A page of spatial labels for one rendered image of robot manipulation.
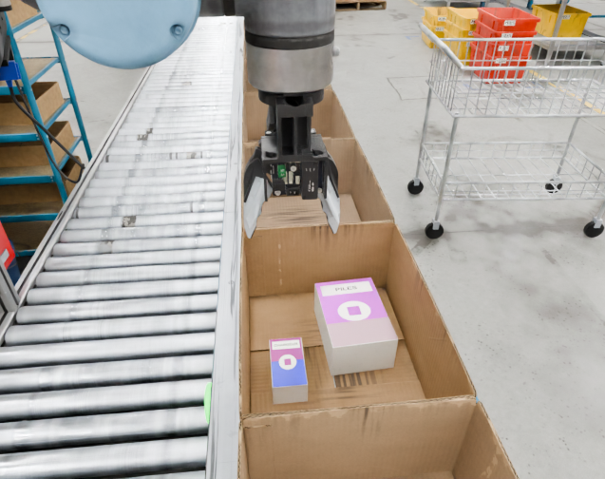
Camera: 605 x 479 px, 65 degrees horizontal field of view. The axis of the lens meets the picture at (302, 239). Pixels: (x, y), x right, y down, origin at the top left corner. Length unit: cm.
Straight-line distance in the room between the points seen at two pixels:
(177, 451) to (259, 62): 69
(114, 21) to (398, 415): 51
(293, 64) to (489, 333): 191
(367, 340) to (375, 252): 21
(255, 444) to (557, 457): 147
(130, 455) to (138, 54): 75
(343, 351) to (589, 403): 150
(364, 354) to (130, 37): 62
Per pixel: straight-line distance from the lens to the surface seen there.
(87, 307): 125
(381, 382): 84
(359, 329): 81
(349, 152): 125
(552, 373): 221
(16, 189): 267
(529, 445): 196
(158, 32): 33
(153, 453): 95
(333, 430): 63
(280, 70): 48
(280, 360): 79
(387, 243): 93
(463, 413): 65
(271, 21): 47
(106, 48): 34
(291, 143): 53
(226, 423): 78
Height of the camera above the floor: 154
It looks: 35 degrees down
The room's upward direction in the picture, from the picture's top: straight up
